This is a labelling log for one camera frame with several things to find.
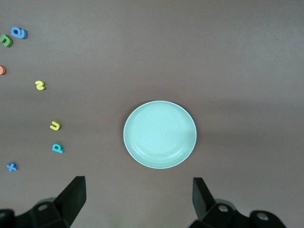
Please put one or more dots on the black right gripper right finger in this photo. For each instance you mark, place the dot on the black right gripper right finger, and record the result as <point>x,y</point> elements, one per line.
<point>213,213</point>

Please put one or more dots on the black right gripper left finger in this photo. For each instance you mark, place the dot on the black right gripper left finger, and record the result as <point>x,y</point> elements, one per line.
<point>64,209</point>

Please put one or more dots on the teal foam letter p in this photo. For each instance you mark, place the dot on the teal foam letter p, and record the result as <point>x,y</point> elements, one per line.
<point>57,149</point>

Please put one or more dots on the yellow foam letter u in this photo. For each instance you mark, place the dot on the yellow foam letter u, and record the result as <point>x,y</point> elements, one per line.
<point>55,128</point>

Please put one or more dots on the yellow foam letter s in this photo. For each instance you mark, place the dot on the yellow foam letter s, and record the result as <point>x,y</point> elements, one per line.
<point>40,85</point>

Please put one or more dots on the blue foam letter x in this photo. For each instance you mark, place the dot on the blue foam letter x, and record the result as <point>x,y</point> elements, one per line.
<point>12,166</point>

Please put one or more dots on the green plate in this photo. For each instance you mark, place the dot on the green plate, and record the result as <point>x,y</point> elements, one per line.
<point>160,135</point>

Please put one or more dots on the orange foam letter e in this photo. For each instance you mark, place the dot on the orange foam letter e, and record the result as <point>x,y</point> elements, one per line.
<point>2,70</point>

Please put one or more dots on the green foam letter n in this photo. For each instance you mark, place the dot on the green foam letter n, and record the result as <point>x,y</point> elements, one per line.
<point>8,43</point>

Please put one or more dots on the blue foam letter a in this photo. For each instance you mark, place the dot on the blue foam letter a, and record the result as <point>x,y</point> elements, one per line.
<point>21,34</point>

